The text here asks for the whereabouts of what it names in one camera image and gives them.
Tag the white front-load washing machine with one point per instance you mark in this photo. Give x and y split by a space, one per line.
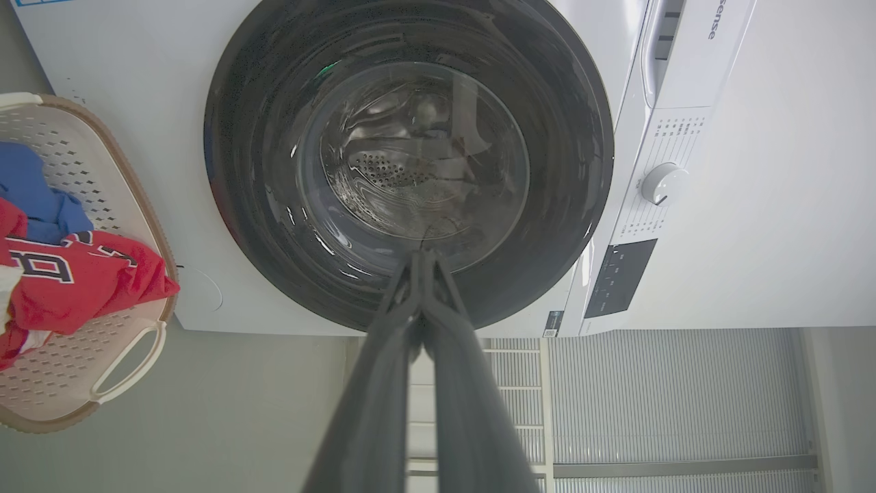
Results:
137 68

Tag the blue garment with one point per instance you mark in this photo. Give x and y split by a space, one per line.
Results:
34 192

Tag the beige perforated laundry basket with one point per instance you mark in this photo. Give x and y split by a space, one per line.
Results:
116 185

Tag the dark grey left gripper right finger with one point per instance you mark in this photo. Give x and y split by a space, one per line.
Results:
472 424

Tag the dark energy label sticker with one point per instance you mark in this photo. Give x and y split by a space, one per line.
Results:
553 324

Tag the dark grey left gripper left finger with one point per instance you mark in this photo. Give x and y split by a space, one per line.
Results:
373 411

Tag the steel perforated washer drum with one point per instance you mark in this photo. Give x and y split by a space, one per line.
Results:
390 171

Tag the white round program dial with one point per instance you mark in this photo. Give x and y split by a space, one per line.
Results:
664 183

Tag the grey round washer door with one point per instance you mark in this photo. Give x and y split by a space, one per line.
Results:
260 205

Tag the round white filter cover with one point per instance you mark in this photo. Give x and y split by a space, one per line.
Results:
202 291

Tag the white garment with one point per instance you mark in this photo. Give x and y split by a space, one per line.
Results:
5 287

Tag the white detergent drawer with logo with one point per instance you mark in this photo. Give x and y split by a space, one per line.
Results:
705 55

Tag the red jersey with lettering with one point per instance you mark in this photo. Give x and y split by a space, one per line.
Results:
96 281

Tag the black glossy control display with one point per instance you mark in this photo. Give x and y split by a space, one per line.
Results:
619 277

